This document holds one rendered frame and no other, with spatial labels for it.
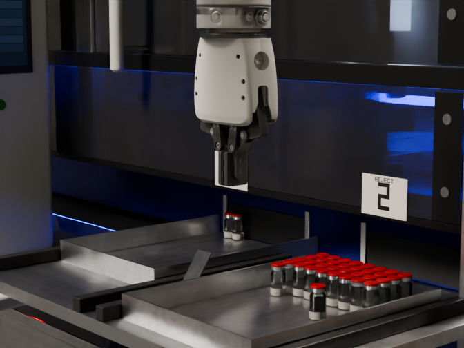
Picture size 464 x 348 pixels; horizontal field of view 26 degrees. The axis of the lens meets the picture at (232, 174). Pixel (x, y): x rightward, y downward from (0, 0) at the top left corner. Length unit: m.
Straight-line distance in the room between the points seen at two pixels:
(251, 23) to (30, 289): 0.59
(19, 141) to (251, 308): 0.81
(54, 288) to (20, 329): 0.91
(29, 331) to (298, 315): 1.13
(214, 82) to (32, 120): 0.96
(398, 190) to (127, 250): 0.52
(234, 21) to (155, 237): 0.75
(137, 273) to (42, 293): 0.14
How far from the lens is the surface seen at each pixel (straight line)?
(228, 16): 1.11
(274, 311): 1.38
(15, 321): 2.44
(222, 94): 1.13
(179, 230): 1.82
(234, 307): 1.39
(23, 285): 1.55
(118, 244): 1.74
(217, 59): 1.14
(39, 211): 2.10
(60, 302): 1.44
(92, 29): 2.04
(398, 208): 1.46
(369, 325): 1.26
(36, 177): 2.08
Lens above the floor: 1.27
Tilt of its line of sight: 9 degrees down
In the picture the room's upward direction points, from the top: straight up
